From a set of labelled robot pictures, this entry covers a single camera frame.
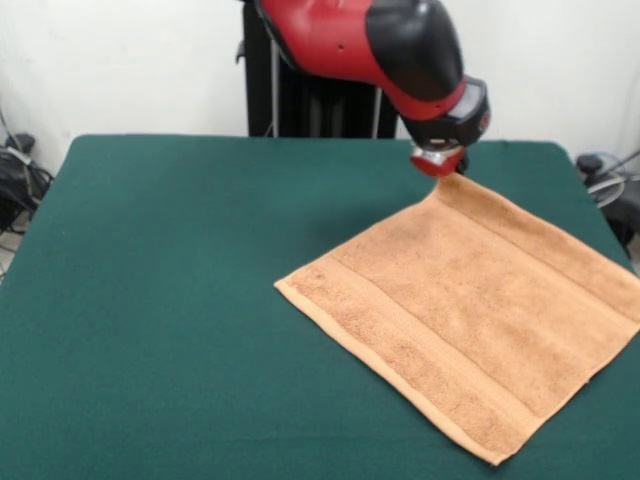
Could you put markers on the black equipment bundle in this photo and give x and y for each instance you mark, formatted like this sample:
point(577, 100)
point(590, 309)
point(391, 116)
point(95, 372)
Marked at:
point(20, 190)

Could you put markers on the dark green table cloth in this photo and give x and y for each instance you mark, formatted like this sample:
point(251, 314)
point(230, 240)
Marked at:
point(150, 325)

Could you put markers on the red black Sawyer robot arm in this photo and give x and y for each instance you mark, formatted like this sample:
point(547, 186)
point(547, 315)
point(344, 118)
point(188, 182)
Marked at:
point(375, 50)

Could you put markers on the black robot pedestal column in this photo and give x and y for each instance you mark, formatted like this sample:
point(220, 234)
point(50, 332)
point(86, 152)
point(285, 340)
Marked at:
point(310, 110)

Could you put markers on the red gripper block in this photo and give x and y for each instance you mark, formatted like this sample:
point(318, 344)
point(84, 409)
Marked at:
point(437, 166)

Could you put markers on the tan terry towel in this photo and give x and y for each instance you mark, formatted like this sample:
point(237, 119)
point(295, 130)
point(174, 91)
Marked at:
point(475, 310)

